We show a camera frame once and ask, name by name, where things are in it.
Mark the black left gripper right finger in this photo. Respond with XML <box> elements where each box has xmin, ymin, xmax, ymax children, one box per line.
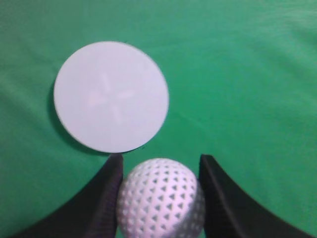
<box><xmin>199</xmin><ymin>154</ymin><xmax>310</xmax><ymax>238</ymax></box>

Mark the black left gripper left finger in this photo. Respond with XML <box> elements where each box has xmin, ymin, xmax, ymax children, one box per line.
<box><xmin>13</xmin><ymin>154</ymin><xmax>123</xmax><ymax>238</ymax></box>

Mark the white dimpled golf ball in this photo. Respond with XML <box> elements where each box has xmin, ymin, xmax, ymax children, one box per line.
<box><xmin>116</xmin><ymin>158</ymin><xmax>206</xmax><ymax>238</ymax></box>

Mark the white round flat plate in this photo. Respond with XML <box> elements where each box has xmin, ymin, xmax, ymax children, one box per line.
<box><xmin>53</xmin><ymin>41</ymin><xmax>169</xmax><ymax>153</ymax></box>

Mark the green table cloth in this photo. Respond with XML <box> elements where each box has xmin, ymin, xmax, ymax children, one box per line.
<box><xmin>0</xmin><ymin>0</ymin><xmax>317</xmax><ymax>238</ymax></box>

